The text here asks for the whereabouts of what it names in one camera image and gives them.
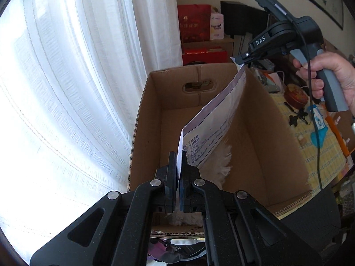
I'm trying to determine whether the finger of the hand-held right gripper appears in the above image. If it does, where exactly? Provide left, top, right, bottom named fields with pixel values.
left=234, top=51, right=260, bottom=67

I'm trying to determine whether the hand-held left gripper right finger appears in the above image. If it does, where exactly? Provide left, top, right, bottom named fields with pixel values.
left=177, top=151, right=323, bottom=266

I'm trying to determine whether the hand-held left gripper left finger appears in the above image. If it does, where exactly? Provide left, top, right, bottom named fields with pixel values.
left=29, top=151, right=178, bottom=266

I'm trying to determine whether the purple printed plastic bag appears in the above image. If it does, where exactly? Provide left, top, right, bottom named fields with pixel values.
left=166, top=57, right=247, bottom=228

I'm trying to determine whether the large cardboard box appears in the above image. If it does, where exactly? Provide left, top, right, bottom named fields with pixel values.
left=128, top=62, right=314, bottom=240

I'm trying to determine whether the blue collapsible funnel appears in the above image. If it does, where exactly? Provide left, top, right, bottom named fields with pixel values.
left=310, top=129, right=329, bottom=148

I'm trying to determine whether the person's right hand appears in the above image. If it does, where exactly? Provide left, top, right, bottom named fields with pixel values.
left=293, top=51, right=355, bottom=106

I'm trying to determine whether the black speaker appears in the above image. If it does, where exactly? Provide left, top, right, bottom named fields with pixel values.
left=220, top=0, right=248, bottom=37
left=244, top=6, right=271, bottom=38

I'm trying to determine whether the small white pink bag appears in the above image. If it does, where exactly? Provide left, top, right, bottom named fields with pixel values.
left=210, top=12, right=224, bottom=41

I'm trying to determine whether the red gift box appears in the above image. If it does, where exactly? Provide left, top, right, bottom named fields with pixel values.
left=182, top=47, right=227, bottom=66

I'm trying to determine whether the red gift bag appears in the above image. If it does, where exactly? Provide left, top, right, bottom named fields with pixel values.
left=177, top=4, right=211, bottom=44

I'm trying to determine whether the round brown tin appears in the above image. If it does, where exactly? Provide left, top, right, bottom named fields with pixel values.
left=283, top=83, right=309, bottom=107

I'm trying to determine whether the black key bunch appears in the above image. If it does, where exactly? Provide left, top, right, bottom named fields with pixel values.
left=285, top=102, right=310, bottom=127

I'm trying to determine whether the yellow plaid tablecloth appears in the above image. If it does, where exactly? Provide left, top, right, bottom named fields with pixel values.
left=270, top=91, right=353, bottom=192

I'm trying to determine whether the orange plastic tool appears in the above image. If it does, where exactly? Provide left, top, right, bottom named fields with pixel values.
left=326, top=115, right=351, bottom=157

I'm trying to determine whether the white sheer curtain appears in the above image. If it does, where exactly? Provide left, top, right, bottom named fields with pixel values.
left=0, top=0, right=183, bottom=264

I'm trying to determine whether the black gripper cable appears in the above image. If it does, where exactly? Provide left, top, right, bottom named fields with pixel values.
left=273, top=3, right=325, bottom=190

